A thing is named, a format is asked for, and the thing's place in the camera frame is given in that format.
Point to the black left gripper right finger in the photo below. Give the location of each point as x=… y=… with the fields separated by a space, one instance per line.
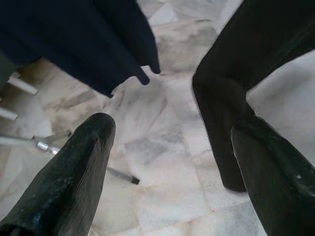
x=278 y=186

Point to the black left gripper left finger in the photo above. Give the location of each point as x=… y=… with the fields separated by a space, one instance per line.
x=69 y=184

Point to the black t-shirt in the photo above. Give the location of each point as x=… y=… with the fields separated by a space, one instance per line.
x=221 y=98

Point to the silver metal clothes rack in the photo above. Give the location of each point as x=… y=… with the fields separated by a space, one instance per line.
x=43 y=146

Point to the navy blue t-shirt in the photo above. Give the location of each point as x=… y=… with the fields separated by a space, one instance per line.
x=73 y=37

